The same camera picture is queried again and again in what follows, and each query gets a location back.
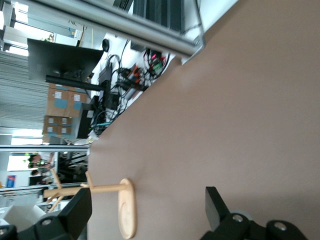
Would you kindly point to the wooden cup rack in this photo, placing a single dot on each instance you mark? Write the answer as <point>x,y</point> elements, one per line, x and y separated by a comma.
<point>127,207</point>

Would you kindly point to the black power strip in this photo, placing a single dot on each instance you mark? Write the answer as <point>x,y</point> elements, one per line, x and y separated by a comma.
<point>131,78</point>

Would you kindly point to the brown table cover sheet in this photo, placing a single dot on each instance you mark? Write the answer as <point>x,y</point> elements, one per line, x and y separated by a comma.
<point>225,125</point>

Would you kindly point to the small brown cardboard box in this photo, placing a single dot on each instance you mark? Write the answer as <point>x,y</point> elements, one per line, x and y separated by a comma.
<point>56,128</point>

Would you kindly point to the black computer monitor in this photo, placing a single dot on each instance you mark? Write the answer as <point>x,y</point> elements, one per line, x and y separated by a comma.
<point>60,58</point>

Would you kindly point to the black ribbed equipment panel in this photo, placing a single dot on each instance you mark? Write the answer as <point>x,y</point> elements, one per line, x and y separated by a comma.
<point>160,12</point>

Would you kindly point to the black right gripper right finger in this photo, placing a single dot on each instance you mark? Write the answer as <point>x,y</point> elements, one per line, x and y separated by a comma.
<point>216,210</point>

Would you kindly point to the black computer case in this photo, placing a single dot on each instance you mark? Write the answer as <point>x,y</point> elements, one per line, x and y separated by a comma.
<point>84,122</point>

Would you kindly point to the green circuit board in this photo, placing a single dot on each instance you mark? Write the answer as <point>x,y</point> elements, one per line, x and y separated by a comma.
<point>156,62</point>

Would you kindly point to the silver post mounting bracket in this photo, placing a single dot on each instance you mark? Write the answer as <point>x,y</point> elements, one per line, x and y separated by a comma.
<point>193,50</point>

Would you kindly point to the black computer mouse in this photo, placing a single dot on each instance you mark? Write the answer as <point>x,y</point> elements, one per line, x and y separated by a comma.
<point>105,45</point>

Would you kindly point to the large brown cardboard box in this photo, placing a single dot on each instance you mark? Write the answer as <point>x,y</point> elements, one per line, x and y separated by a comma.
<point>65,100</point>

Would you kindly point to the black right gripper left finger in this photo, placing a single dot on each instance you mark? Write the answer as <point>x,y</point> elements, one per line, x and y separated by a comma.
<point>75,210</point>

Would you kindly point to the person in background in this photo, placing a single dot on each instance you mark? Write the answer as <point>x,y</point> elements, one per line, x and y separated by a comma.
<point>40,161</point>

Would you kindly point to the silver aluminium camera post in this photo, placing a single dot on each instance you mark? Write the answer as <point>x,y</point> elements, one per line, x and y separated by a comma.
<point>125,22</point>

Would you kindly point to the black adapter box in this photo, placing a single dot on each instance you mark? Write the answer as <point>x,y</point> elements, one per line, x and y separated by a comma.
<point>112,101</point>

